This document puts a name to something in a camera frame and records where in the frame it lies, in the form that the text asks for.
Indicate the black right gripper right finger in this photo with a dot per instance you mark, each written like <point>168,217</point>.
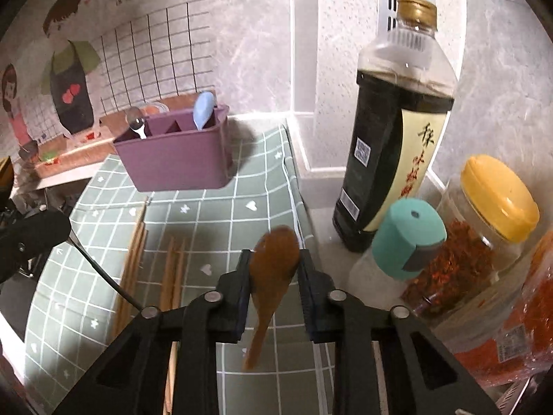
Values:
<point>314,288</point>

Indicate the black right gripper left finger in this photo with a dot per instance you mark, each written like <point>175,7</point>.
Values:
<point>231,312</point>

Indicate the brown wooden spoon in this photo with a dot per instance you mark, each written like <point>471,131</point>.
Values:
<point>272,266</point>

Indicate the wooden chopstick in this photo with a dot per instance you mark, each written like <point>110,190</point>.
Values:
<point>134,263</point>
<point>167,287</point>
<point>125,267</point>
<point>179,256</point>

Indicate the metal spoon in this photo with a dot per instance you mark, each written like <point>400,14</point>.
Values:
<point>134,118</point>

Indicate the green checkered table mat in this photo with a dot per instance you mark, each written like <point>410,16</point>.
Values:
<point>75,310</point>

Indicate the teal cap shaker bottle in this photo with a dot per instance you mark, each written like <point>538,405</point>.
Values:
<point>408,239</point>

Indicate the purple utensil holder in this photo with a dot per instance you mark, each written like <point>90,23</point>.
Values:
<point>175,155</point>

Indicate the yellow lid chili jar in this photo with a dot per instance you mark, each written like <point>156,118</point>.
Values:
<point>489,214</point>

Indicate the red chili packet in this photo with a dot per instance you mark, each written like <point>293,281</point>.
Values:
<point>505,333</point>

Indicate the light blue plastic spoon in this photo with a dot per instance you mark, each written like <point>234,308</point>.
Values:
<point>203,109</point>

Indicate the dark soy sauce bottle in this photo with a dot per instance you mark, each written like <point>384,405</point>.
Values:
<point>406,90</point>

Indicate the cartoon wall sticker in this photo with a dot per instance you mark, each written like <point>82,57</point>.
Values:
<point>67,64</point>

